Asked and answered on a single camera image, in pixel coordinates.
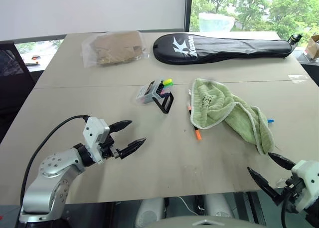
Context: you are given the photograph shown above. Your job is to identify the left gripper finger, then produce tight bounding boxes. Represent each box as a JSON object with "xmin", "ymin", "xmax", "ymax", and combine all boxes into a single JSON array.
[
  {"xmin": 119, "ymin": 137, "xmax": 148, "ymax": 160},
  {"xmin": 108, "ymin": 120, "xmax": 133, "ymax": 134}
]

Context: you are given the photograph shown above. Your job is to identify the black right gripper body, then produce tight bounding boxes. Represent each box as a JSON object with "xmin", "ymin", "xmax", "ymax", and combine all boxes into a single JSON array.
[{"xmin": 279, "ymin": 177, "xmax": 305, "ymax": 214}]

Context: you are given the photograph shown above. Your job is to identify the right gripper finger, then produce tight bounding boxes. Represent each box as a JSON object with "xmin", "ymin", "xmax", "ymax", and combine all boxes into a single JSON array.
[
  {"xmin": 267, "ymin": 152, "xmax": 298, "ymax": 171},
  {"xmin": 247, "ymin": 166, "xmax": 284, "ymax": 205}
]

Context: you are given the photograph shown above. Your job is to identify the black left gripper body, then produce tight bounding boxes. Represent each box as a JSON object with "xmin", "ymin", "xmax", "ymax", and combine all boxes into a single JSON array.
[{"xmin": 99, "ymin": 134, "xmax": 122, "ymax": 161}]

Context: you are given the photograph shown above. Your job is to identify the pack of highlighter markers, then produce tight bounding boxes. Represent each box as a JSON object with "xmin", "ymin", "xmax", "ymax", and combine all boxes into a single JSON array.
[{"xmin": 135, "ymin": 79, "xmax": 174, "ymax": 106}]

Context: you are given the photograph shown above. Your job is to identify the orange cap black pen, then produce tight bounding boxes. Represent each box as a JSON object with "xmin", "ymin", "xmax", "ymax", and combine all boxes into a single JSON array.
[{"xmin": 192, "ymin": 125, "xmax": 202, "ymax": 141}]

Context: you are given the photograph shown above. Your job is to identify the brown cardboard box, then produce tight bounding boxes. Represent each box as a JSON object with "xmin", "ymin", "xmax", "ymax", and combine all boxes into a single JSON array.
[{"xmin": 305, "ymin": 33, "xmax": 319, "ymax": 62}]

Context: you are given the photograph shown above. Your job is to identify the black metal stand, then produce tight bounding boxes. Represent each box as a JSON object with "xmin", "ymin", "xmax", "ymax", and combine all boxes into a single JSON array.
[{"xmin": 152, "ymin": 90, "xmax": 175, "ymax": 114}]

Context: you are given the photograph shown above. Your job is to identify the grey rounded robot leg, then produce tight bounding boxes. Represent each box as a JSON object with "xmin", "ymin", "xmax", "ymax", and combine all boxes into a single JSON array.
[
  {"xmin": 135, "ymin": 197, "xmax": 165, "ymax": 228},
  {"xmin": 202, "ymin": 192, "xmax": 234, "ymax": 219}
]

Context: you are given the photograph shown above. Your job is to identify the grey robot torso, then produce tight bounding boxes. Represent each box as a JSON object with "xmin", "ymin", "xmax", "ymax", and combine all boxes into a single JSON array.
[{"xmin": 142, "ymin": 215, "xmax": 259, "ymax": 228}]

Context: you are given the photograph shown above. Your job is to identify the plastic bag with cardboard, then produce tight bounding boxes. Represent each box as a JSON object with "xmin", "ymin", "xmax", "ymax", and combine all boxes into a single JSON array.
[{"xmin": 81, "ymin": 30, "xmax": 150, "ymax": 69}]

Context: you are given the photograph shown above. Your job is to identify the green towel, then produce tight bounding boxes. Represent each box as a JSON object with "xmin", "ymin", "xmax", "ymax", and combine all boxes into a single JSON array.
[{"xmin": 189, "ymin": 78, "xmax": 276, "ymax": 156}]

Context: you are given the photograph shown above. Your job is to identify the black chair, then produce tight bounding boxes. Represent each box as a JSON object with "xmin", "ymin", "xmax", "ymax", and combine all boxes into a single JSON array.
[{"xmin": 0, "ymin": 41, "xmax": 36, "ymax": 141}]

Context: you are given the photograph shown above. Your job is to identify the black yellow tool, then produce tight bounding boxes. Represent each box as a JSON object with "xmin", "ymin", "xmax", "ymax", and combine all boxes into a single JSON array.
[{"xmin": 287, "ymin": 33, "xmax": 304, "ymax": 45}]

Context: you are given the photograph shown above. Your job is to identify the black racket bag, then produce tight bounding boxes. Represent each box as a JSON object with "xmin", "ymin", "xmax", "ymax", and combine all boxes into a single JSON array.
[{"xmin": 152, "ymin": 33, "xmax": 293, "ymax": 65}]

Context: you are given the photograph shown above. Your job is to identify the translucent plastic container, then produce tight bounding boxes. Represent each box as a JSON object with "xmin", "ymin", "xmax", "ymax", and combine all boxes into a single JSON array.
[{"xmin": 198, "ymin": 12, "xmax": 236, "ymax": 32}]

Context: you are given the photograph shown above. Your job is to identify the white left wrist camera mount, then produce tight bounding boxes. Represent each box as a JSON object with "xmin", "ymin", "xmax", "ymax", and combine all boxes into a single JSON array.
[{"xmin": 82, "ymin": 117, "xmax": 110, "ymax": 165}]

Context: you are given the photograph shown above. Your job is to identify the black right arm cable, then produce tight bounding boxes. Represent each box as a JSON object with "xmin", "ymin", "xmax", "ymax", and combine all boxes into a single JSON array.
[{"xmin": 281, "ymin": 185, "xmax": 294, "ymax": 228}]

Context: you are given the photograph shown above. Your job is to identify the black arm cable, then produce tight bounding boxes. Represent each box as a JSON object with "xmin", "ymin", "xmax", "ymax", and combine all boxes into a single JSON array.
[
  {"xmin": 281, "ymin": 185, "xmax": 294, "ymax": 228},
  {"xmin": 20, "ymin": 115, "xmax": 90, "ymax": 206}
]

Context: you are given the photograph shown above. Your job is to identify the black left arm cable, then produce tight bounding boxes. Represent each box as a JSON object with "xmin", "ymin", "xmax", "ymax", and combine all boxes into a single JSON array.
[{"xmin": 20, "ymin": 115, "xmax": 90, "ymax": 206}]

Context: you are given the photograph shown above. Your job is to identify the white thin cable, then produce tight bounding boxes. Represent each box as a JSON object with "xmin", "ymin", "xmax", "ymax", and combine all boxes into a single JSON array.
[{"xmin": 177, "ymin": 195, "xmax": 200, "ymax": 215}]

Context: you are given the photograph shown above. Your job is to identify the black window frame post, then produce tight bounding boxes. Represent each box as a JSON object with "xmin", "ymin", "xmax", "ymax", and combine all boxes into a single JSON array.
[{"xmin": 184, "ymin": 0, "xmax": 194, "ymax": 32}]

